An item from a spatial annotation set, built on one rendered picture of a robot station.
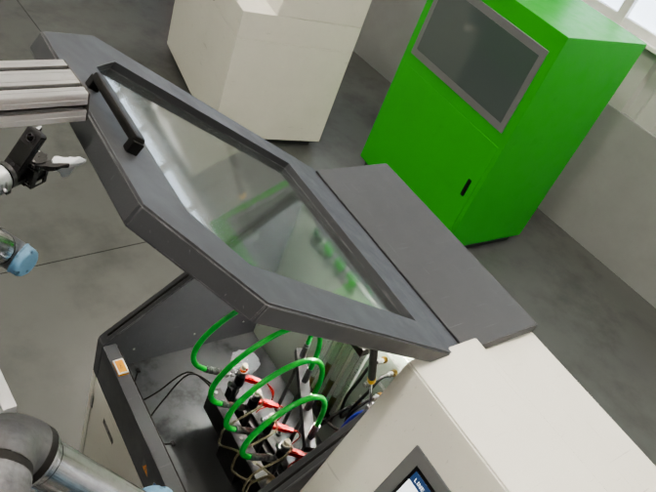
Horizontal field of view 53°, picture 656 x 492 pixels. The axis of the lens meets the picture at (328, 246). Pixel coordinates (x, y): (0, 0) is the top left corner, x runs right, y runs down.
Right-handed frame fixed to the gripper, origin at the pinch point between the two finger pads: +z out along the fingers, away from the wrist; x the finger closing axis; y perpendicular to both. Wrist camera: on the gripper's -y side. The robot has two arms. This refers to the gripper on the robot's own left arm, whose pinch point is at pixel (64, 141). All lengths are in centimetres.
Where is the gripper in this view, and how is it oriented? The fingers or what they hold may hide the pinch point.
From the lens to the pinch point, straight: 186.3
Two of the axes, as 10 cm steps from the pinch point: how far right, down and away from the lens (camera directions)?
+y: -4.3, 6.5, 6.2
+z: 4.2, -4.7, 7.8
